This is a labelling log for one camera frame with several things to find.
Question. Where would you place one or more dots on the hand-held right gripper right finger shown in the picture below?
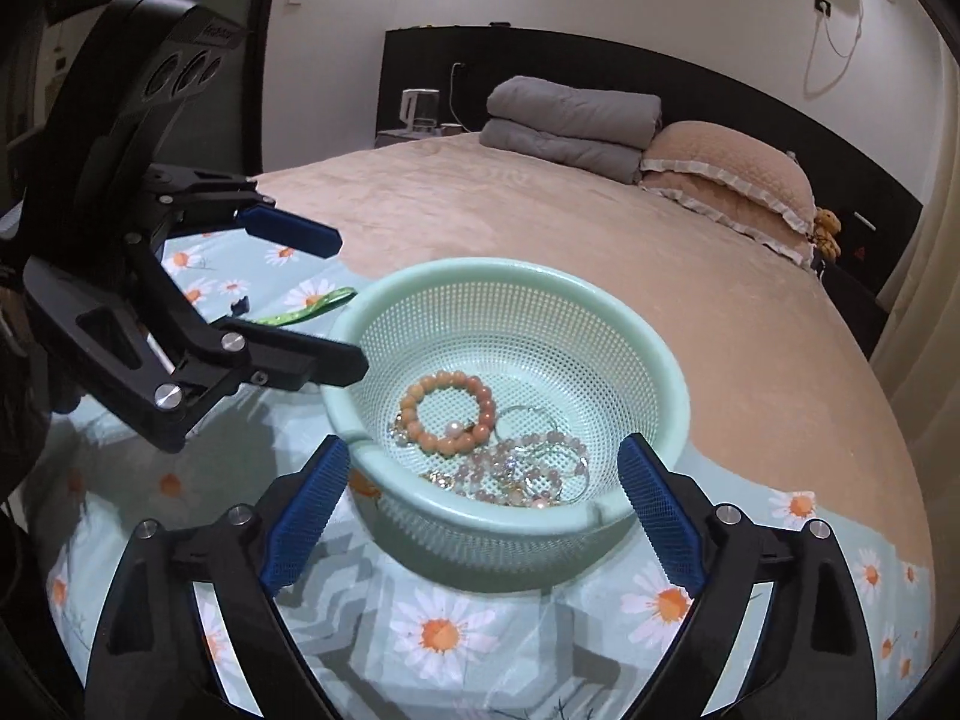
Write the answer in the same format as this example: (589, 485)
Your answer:
(660, 517)

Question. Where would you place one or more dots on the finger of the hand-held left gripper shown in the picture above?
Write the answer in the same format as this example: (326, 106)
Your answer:
(292, 229)
(300, 360)

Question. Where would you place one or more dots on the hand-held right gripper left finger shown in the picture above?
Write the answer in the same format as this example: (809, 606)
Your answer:
(307, 510)

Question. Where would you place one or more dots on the green plastic mesh basket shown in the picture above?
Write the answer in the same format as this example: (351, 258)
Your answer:
(525, 315)

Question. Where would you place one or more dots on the dark glass door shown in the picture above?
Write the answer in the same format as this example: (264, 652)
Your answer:
(217, 105)

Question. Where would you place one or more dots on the grey bedside table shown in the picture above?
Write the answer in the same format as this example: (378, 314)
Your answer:
(405, 139)

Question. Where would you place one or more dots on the white electric kettle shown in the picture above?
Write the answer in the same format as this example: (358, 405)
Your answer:
(418, 109)

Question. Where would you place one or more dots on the daisy print blue sheet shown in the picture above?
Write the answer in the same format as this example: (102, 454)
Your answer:
(442, 682)

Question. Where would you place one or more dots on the bed with beige cover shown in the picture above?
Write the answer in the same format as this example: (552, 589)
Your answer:
(600, 240)

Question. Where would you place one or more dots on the black bedside table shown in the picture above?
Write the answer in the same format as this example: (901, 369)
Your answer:
(855, 307)

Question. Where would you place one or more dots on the folded grey quilt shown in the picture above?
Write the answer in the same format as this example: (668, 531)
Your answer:
(570, 120)

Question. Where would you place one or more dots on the beige ruffled pillow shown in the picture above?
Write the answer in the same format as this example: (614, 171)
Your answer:
(735, 165)
(720, 214)

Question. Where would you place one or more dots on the brown teddy bear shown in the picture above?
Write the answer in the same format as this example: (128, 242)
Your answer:
(827, 232)

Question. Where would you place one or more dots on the black headboard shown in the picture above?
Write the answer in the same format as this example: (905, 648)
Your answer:
(600, 60)

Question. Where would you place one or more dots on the cream curtain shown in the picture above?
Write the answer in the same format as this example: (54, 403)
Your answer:
(930, 240)

